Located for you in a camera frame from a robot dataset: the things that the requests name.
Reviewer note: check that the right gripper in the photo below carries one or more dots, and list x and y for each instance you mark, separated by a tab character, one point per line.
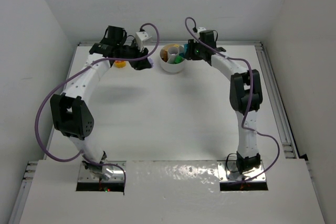
190	51

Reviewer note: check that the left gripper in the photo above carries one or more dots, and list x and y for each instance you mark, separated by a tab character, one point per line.
140	59

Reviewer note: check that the yellow butterfly lego piece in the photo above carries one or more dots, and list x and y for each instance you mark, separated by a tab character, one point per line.
120	64

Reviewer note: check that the small green lego brick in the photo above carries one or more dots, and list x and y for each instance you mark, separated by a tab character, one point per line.
178	60

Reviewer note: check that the yellow lego brick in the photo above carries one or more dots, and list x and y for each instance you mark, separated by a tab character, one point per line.
174	45

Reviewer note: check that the brown lego brick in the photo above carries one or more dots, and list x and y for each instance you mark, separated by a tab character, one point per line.
165	55

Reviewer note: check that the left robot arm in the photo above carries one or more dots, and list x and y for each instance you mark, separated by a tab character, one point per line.
70	112

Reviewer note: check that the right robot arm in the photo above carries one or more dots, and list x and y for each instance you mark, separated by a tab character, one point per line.
245	93

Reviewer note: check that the white divided round container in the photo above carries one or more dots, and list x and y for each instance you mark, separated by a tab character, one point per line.
172	53

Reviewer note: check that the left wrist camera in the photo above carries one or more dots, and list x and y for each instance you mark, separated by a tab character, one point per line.
141	38

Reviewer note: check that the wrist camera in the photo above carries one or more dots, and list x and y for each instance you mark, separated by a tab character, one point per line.
199	29
141	38

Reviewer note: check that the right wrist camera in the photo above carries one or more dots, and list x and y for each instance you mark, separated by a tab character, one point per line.
199	29

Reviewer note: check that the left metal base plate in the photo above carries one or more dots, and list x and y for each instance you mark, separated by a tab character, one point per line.
109	173

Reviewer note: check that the metal base plate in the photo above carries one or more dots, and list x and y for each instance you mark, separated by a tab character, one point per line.
228	173
109	173

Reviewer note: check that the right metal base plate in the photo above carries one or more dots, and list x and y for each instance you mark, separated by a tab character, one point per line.
228	173

